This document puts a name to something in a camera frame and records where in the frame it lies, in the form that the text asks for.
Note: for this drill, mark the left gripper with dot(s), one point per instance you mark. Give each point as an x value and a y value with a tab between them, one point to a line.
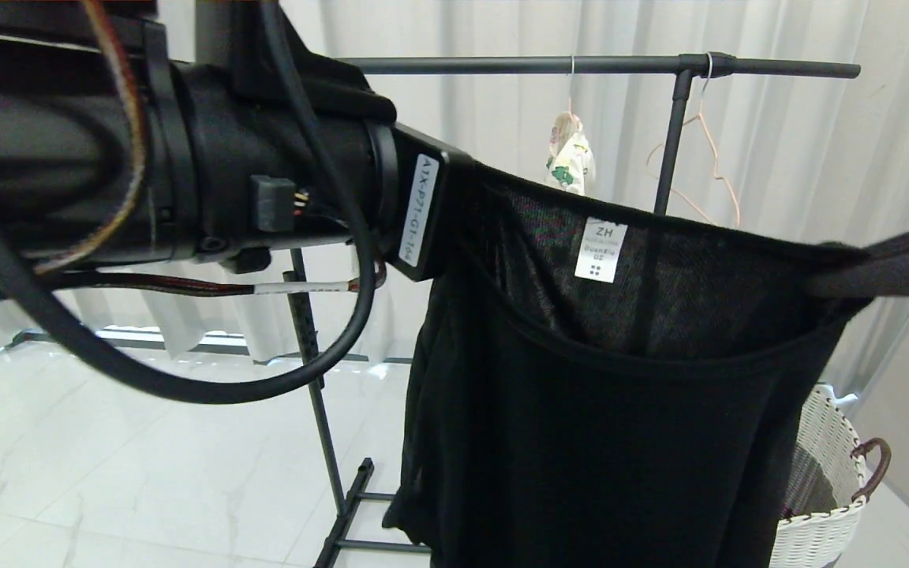
218	158

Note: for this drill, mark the cream printed shorts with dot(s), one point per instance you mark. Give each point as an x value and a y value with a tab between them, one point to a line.
573	166

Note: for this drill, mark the pink clothes hanger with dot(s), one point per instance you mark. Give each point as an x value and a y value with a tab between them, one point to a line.
571	79
738	214

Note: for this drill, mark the black garment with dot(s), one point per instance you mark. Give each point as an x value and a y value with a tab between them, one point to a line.
620	457

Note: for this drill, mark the black clothes rack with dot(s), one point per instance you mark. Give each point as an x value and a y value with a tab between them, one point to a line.
502	65

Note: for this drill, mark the white laundry basket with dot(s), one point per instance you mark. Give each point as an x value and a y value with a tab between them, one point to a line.
825	536

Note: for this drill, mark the white curtain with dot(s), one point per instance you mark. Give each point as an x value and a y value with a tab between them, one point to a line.
802	158

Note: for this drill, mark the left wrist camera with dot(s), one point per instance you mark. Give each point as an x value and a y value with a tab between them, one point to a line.
218	31

